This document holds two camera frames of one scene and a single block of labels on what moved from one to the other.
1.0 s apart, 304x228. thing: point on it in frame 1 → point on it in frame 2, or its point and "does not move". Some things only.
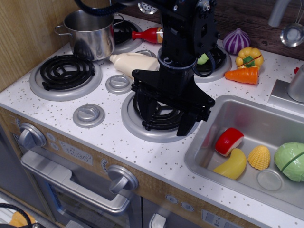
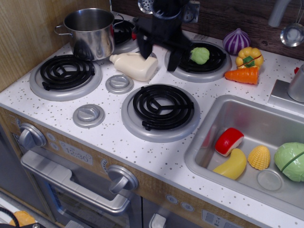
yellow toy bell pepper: (249, 57) does not move
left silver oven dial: (31, 136) does not move
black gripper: (174, 83) → (166, 30)
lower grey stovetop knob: (89, 115) does not move
